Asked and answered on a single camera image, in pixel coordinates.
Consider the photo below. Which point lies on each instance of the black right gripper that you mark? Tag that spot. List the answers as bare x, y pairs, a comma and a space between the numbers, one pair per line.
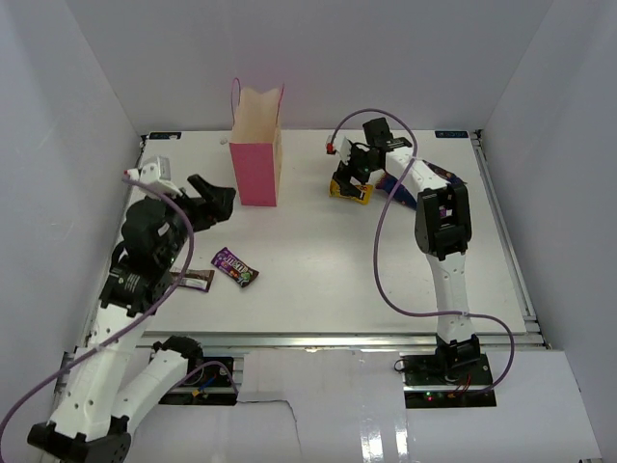
346, 172

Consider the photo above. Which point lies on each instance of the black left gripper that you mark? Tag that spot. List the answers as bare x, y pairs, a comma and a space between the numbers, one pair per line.
217, 205

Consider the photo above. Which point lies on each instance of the yellow M&M's peanut packet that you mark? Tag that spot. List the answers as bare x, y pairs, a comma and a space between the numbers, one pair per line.
357, 193

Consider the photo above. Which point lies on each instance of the brown M&M's chocolate packet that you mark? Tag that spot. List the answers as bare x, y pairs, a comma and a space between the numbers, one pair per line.
234, 267

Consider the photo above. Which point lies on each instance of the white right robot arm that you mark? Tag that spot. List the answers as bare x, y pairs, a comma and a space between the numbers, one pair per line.
442, 227

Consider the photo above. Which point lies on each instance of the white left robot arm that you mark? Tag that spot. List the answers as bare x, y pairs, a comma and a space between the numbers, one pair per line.
96, 419

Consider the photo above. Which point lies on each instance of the purple nut snack bag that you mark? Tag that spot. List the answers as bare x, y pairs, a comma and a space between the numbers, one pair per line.
422, 175

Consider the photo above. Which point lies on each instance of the pink paper gift bag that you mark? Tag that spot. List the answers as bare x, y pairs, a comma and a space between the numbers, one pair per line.
255, 143

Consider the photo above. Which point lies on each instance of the dark brown snack bar packet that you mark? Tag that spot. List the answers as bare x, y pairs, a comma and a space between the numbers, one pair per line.
200, 280

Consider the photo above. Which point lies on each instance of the black corner label left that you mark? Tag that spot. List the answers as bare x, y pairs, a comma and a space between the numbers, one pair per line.
162, 135

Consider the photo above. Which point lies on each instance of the black corner label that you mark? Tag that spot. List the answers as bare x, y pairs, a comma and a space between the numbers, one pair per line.
162, 135
451, 134

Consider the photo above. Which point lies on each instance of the black corner label right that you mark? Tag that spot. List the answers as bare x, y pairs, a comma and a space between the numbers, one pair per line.
451, 134

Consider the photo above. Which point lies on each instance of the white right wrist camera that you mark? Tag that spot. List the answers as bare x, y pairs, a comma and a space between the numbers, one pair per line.
341, 147

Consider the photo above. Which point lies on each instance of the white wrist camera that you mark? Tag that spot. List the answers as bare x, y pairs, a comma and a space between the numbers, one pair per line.
341, 147
155, 173

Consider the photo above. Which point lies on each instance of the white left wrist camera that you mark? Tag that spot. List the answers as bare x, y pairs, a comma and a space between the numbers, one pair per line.
155, 173

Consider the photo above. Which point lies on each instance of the aluminium table edge rail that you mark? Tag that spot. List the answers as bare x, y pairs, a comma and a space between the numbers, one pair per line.
402, 342

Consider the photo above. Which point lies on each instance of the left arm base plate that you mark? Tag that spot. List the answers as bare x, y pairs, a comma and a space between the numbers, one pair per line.
209, 387

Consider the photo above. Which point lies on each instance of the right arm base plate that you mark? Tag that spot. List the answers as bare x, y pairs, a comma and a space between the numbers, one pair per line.
427, 387

